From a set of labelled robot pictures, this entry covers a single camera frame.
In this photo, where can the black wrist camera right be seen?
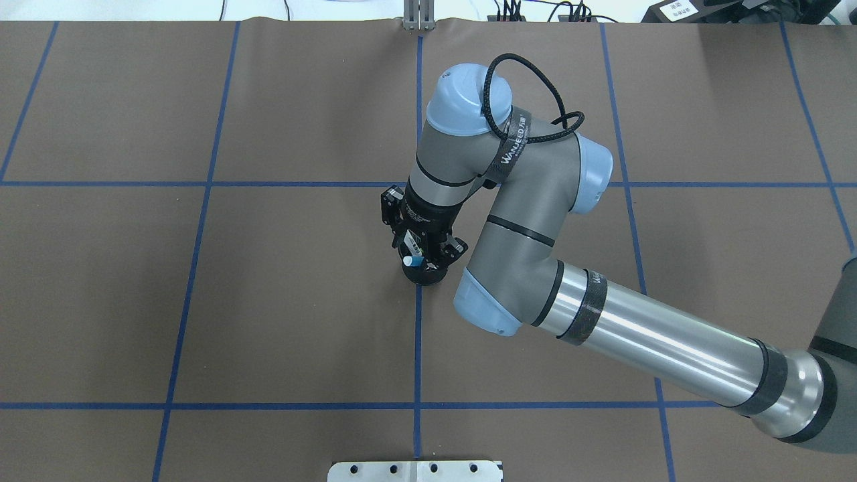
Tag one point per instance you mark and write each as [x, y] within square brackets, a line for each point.
[390, 204]

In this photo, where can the black mesh pen cup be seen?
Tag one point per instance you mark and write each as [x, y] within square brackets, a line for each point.
[423, 276]

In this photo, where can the brown paper table mat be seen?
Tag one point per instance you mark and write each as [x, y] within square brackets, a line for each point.
[197, 285]

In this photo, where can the grey usb hub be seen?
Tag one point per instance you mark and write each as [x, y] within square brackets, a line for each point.
[507, 11]
[578, 12]

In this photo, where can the left grey USB hub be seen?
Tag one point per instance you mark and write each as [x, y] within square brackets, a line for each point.
[507, 11]

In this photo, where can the white metal mounting plate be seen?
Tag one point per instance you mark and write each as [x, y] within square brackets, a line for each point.
[446, 470]

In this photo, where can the black box with label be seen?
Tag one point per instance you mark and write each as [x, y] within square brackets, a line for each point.
[683, 11]

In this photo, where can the aluminium frame post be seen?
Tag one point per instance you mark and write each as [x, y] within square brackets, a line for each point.
[419, 15]

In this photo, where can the blue highlighter pen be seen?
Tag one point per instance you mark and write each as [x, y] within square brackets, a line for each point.
[413, 260]

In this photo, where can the right grey USB hub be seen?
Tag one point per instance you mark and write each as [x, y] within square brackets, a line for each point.
[578, 12]

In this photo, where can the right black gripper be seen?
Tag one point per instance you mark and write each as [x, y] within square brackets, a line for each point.
[428, 221]

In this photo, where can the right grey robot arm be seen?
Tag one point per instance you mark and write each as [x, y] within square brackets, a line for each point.
[505, 126]

